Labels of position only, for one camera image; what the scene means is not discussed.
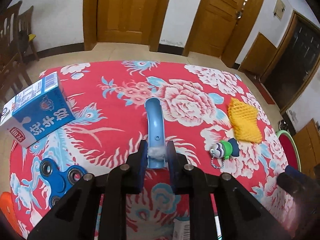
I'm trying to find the red bin with green rim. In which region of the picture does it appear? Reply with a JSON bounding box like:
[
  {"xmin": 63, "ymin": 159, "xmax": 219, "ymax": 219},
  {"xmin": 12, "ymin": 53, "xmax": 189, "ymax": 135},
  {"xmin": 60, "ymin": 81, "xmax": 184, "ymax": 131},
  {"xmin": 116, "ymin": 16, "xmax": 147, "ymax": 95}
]
[{"xmin": 276, "ymin": 130, "xmax": 302, "ymax": 172}]

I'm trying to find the low wooden cabinet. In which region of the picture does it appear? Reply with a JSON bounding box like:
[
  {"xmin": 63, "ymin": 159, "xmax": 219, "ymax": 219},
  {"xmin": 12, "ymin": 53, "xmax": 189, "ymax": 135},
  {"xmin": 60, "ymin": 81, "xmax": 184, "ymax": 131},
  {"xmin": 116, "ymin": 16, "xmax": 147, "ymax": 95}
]
[{"xmin": 239, "ymin": 33, "xmax": 277, "ymax": 78}]

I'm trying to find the wall electrical box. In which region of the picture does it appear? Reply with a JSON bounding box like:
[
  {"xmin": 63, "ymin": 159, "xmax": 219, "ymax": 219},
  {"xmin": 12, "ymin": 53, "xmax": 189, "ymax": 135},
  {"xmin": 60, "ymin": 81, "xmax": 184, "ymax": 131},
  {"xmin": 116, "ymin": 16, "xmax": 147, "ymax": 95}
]
[{"xmin": 273, "ymin": 0, "xmax": 286, "ymax": 21}]

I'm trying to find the green caterpillar keychain toy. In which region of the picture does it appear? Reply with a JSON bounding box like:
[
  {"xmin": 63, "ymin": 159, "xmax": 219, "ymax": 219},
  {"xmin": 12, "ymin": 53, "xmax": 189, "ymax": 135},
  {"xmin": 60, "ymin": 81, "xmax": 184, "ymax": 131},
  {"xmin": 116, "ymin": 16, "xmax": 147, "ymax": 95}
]
[{"xmin": 209, "ymin": 138, "xmax": 240, "ymax": 160}]

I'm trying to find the red floral tablecloth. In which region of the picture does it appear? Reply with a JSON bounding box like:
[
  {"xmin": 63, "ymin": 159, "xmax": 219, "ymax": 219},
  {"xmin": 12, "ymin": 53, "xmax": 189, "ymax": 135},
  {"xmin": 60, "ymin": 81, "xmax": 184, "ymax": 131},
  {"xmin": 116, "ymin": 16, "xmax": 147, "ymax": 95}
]
[{"xmin": 10, "ymin": 60, "xmax": 296, "ymax": 239}]

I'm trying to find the left wooden door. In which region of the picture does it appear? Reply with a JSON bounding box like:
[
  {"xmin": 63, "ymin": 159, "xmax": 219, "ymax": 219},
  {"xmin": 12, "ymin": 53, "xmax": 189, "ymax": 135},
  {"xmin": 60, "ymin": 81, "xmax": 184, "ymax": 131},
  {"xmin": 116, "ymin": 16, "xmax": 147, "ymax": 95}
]
[{"xmin": 82, "ymin": 0, "xmax": 169, "ymax": 51}]

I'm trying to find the wooden door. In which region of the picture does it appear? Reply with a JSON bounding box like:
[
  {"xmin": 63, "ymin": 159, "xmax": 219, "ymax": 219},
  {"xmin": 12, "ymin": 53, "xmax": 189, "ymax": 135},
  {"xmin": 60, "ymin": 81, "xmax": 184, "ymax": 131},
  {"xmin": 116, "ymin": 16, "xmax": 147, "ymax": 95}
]
[
  {"xmin": 82, "ymin": 0, "xmax": 169, "ymax": 51},
  {"xmin": 183, "ymin": 0, "xmax": 264, "ymax": 68}
]

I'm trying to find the dark open doorway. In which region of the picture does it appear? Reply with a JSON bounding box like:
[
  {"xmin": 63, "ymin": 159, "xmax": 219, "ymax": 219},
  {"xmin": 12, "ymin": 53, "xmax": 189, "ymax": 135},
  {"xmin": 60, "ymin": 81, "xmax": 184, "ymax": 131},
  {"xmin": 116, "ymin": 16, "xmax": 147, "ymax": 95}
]
[{"xmin": 260, "ymin": 11, "xmax": 319, "ymax": 113}]

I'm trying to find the white medicine box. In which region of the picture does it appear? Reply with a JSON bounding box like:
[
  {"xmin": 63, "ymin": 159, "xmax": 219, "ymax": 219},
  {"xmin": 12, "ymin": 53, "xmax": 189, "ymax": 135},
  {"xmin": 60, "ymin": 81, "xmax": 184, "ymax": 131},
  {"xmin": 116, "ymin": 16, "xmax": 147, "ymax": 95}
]
[{"xmin": 172, "ymin": 216, "xmax": 222, "ymax": 239}]

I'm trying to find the wooden chair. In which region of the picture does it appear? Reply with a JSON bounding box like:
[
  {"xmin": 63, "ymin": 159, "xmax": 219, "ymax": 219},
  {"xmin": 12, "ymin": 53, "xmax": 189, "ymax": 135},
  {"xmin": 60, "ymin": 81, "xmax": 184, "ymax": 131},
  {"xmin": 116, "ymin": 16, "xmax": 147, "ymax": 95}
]
[
  {"xmin": 18, "ymin": 5, "xmax": 40, "ymax": 61},
  {"xmin": 1, "ymin": 1, "xmax": 32, "ymax": 103}
]

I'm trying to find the blue milk carton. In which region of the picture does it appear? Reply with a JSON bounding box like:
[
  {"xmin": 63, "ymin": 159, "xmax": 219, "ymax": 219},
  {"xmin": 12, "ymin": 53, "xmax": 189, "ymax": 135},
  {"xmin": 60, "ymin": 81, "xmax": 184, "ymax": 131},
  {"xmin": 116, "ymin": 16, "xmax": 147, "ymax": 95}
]
[{"xmin": 1, "ymin": 72, "xmax": 75, "ymax": 148}]

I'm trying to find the yellow foam fruit net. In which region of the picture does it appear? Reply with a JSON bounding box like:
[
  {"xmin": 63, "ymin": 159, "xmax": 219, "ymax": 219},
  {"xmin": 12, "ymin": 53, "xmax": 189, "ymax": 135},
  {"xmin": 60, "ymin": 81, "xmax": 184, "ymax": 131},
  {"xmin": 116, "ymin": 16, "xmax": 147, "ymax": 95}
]
[{"xmin": 227, "ymin": 98, "xmax": 263, "ymax": 144}]

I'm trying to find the wooden shoe cabinet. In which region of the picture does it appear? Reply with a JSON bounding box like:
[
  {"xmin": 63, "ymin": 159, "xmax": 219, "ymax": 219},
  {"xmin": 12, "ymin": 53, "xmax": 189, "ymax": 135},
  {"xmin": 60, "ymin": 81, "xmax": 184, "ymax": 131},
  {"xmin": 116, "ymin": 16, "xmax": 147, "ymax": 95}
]
[{"xmin": 293, "ymin": 119, "xmax": 319, "ymax": 178}]

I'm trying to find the blue fidget spinner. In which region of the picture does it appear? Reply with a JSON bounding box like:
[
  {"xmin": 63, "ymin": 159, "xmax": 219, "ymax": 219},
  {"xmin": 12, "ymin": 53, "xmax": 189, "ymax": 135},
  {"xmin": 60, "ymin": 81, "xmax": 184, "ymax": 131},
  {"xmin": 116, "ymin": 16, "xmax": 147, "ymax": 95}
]
[{"xmin": 40, "ymin": 158, "xmax": 87, "ymax": 207}]

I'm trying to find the right wooden door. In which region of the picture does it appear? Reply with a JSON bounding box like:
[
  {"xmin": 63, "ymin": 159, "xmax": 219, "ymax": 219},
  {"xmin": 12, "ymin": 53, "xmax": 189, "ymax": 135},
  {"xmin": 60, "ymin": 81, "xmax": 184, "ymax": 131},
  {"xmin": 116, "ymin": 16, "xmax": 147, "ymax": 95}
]
[{"xmin": 183, "ymin": 0, "xmax": 264, "ymax": 68}]

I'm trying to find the red doormat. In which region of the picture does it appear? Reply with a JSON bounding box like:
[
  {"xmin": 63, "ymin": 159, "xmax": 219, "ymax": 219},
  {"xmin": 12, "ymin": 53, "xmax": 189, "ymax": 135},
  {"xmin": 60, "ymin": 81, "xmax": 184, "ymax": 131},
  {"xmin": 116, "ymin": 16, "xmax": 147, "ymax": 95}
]
[{"xmin": 246, "ymin": 73, "xmax": 275, "ymax": 105}]

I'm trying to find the blue curved plastic piece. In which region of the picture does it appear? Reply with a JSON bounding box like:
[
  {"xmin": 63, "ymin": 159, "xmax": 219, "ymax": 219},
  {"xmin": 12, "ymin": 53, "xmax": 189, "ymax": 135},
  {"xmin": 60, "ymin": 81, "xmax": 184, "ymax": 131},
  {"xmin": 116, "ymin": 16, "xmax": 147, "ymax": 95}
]
[{"xmin": 144, "ymin": 98, "xmax": 166, "ymax": 169}]

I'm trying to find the orange object at edge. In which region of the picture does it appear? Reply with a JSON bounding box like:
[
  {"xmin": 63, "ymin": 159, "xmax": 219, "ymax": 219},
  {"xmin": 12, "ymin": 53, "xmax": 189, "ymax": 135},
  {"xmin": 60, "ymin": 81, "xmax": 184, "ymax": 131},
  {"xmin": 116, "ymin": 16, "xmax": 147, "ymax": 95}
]
[{"xmin": 0, "ymin": 192, "xmax": 22, "ymax": 236}]

